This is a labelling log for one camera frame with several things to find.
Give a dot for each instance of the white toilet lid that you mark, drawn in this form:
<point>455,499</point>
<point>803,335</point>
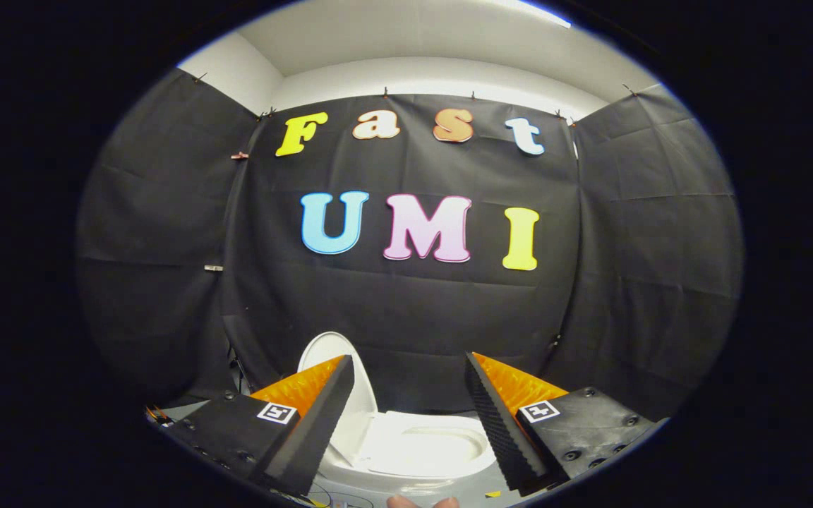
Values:
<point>323,347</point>

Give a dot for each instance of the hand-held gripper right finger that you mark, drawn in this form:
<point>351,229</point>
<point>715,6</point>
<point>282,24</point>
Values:
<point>502,437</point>

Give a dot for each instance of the white toilet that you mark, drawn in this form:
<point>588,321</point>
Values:
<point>435,444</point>

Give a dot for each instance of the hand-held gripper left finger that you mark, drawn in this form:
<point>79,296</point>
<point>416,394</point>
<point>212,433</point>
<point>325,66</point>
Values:
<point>308,437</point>

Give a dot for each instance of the black backdrop cloth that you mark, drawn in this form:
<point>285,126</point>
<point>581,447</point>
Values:
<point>413,317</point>

